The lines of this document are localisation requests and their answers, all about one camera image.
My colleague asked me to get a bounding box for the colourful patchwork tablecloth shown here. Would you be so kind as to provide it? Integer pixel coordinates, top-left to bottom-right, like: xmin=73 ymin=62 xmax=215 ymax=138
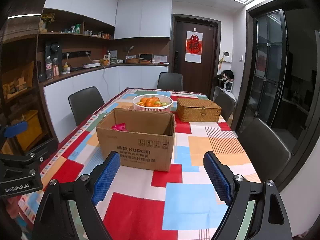
xmin=17 ymin=87 xmax=262 ymax=240

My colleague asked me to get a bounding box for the dark chair right near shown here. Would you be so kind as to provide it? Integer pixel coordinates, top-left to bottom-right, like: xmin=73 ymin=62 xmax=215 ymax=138
xmin=238 ymin=118 xmax=291 ymax=183

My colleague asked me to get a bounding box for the dark chair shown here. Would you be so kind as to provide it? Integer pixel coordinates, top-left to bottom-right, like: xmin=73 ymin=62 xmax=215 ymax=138
xmin=214 ymin=92 xmax=236 ymax=121
xmin=238 ymin=118 xmax=291 ymax=183
xmin=68 ymin=86 xmax=104 ymax=126

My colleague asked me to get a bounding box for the magenta snack packet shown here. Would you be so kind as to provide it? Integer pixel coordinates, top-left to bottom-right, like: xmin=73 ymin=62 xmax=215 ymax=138
xmin=111 ymin=123 xmax=128 ymax=132

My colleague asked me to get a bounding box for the brown cardboard box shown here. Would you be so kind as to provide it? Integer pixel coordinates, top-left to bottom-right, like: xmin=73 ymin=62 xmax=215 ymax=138
xmin=96 ymin=108 xmax=176 ymax=172

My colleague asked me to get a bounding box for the dark chair left side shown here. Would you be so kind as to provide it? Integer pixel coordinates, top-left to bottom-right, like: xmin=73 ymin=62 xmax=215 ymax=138
xmin=68 ymin=86 xmax=104 ymax=126

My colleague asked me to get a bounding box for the dark chair right far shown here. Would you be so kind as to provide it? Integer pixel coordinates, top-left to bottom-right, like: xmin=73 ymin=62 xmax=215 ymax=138
xmin=214 ymin=92 xmax=236 ymax=121

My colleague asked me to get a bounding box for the woven wicker basket box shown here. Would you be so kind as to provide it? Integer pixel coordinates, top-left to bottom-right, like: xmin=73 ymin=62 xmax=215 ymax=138
xmin=176 ymin=98 xmax=221 ymax=122

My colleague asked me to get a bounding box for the white fruit basket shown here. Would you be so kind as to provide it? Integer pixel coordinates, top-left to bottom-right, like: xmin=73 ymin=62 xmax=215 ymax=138
xmin=132 ymin=94 xmax=173 ymax=112

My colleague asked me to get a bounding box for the glass door cabinet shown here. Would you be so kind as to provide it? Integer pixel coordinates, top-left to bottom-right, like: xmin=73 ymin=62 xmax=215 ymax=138
xmin=245 ymin=9 xmax=287 ymax=126

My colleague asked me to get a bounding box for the white shoe rack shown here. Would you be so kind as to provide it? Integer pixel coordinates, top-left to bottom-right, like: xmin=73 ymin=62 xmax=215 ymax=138
xmin=215 ymin=69 xmax=234 ymax=93

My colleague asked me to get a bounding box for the dark chair far end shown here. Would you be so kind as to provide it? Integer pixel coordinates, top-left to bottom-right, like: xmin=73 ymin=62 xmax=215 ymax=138
xmin=157 ymin=72 xmax=183 ymax=91

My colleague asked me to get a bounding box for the dark brown door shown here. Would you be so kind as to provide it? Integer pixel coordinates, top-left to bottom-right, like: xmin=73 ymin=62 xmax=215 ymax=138
xmin=170 ymin=14 xmax=222 ymax=98

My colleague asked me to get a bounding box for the red fu door poster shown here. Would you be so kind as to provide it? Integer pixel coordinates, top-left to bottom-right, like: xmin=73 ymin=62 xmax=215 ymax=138
xmin=185 ymin=31 xmax=203 ymax=63

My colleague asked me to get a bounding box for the white wall intercom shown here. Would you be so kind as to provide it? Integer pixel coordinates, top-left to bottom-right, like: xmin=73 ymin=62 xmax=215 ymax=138
xmin=222 ymin=51 xmax=232 ymax=63

